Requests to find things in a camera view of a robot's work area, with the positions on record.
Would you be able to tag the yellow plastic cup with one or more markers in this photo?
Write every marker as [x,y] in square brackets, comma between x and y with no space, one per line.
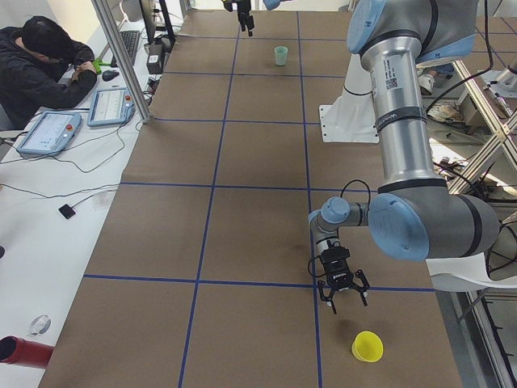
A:
[367,346]

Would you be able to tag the near blue teach pendant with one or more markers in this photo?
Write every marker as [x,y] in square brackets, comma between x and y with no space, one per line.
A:
[50,134]

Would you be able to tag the black computer mouse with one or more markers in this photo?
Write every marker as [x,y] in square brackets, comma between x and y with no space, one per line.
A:
[108,75]

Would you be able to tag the small black square device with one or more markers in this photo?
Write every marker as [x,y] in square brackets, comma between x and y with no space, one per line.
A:
[66,211]

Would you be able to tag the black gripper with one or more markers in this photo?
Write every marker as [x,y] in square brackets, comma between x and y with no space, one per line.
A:
[243,16]
[339,273]

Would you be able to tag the white chair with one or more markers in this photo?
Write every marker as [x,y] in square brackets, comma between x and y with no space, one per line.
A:
[464,274]

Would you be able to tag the far blue teach pendant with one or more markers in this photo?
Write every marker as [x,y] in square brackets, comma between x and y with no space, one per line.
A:
[110,106]

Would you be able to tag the green plastic cup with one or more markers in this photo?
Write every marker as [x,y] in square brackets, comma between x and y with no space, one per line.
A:
[281,55]

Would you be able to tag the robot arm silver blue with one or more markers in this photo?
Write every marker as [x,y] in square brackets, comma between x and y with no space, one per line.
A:
[413,216]
[269,4]

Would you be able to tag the person in black jacket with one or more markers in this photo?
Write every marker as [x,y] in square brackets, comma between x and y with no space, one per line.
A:
[42,67]

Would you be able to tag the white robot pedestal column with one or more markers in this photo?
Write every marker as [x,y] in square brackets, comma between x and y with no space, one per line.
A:
[350,118]

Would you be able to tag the black keyboard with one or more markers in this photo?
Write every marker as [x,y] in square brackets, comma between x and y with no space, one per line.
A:
[131,39]

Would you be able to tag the aluminium frame post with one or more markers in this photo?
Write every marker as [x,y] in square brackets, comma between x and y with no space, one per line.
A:
[111,29]

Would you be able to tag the blue teach pendant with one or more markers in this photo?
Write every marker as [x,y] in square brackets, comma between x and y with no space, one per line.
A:
[110,106]
[50,134]

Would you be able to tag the red cylinder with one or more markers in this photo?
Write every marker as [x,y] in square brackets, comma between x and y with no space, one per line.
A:
[22,352]

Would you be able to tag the green tool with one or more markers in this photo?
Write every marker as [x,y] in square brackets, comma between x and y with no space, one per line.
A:
[98,64]

